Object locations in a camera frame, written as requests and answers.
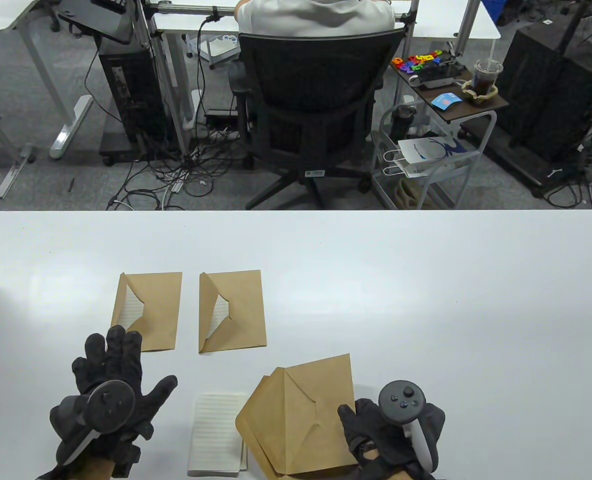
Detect person's right hand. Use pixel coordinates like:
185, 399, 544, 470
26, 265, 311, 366
338, 397, 446, 480

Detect pile of colourful toy letters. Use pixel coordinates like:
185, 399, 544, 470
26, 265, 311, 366
393, 49, 451, 75

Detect black computer tower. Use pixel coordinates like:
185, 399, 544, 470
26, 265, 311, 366
98, 40, 169, 166

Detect white cart with brown top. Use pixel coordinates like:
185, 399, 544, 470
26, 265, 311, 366
373, 50, 510, 211

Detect black power box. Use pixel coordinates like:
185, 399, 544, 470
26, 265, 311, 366
205, 109, 240, 126

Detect person's left forearm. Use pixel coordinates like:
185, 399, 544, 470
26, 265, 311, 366
36, 452, 116, 480

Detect aluminium frame post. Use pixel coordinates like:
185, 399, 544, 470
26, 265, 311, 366
136, 0, 189, 158
395, 0, 420, 106
455, 0, 481, 56

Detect iced drink plastic cup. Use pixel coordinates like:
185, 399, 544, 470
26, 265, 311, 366
474, 40, 505, 96

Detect black mesh office chair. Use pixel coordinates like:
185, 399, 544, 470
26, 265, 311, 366
228, 26, 407, 211

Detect brown paper envelope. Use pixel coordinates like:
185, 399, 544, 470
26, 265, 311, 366
262, 353, 360, 475
111, 272, 183, 352
235, 375, 289, 475
198, 270, 267, 354

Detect person's left hand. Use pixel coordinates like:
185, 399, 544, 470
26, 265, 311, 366
50, 325, 179, 476

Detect large black equipment case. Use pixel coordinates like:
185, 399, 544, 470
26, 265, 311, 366
496, 22, 592, 163

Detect grey metal desk frame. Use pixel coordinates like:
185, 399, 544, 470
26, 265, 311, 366
0, 92, 37, 199

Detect black controller with white handle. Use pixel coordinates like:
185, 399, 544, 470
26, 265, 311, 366
56, 380, 136, 463
379, 380, 434, 473

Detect white paper bag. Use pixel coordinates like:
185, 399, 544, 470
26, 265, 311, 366
383, 136, 469, 179

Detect beige sandals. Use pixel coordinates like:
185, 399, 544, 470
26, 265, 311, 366
395, 177, 439, 210

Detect beige cardboard cup holder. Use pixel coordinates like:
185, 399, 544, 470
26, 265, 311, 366
462, 80, 499, 107

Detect black keyboard tray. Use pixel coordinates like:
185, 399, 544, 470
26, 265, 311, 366
56, 0, 136, 46

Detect black drink bottle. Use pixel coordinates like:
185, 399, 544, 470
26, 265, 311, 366
390, 104, 417, 141

